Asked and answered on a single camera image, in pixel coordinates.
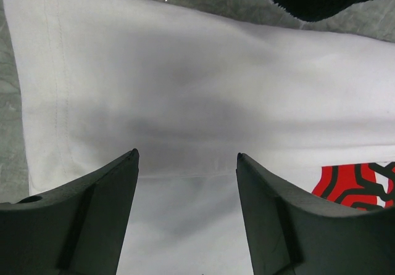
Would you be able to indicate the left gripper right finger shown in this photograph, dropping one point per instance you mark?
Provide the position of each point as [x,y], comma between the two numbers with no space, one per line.
[291,231]

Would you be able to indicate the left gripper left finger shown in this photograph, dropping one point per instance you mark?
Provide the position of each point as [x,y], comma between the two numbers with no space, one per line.
[76,228]

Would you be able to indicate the white coca cola t shirt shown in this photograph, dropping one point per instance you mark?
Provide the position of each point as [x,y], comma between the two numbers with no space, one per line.
[190,91]

